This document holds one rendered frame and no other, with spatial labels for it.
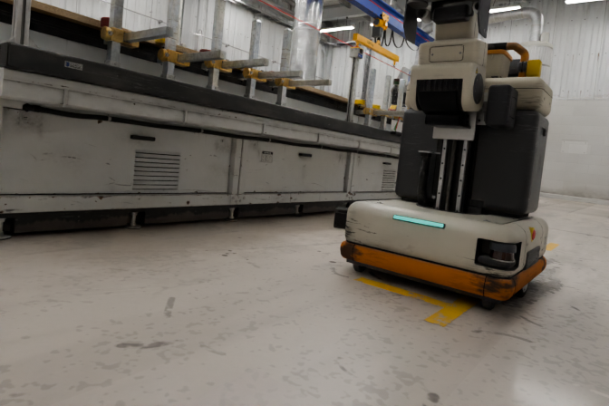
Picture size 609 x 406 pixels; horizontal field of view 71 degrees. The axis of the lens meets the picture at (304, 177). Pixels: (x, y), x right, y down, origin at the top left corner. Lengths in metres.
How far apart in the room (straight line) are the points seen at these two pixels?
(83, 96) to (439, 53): 1.32
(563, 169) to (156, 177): 10.74
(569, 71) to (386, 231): 10.98
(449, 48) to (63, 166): 1.60
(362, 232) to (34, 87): 1.27
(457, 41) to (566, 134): 10.54
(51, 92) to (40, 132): 0.27
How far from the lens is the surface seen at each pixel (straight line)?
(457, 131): 1.75
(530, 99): 1.80
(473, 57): 1.62
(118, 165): 2.16
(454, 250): 1.51
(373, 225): 1.62
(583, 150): 12.04
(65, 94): 1.80
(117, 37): 1.88
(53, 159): 2.05
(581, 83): 12.26
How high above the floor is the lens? 0.44
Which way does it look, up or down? 3 degrees down
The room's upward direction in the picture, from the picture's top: 6 degrees clockwise
